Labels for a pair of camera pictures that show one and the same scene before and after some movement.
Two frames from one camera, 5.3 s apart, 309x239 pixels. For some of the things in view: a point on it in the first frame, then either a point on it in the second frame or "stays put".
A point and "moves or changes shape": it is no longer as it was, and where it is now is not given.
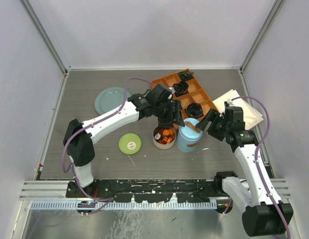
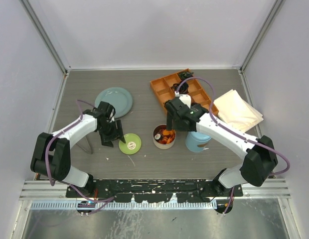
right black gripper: [210, 116] → [171, 120]
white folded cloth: [250, 116] stays put
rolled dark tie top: [185, 75] stays put
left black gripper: [168, 121] → [106, 140]
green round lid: [129, 144] stays put
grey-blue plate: [110, 99] stays put
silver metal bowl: [164, 138] stays put
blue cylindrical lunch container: [189, 136] moves or changes shape
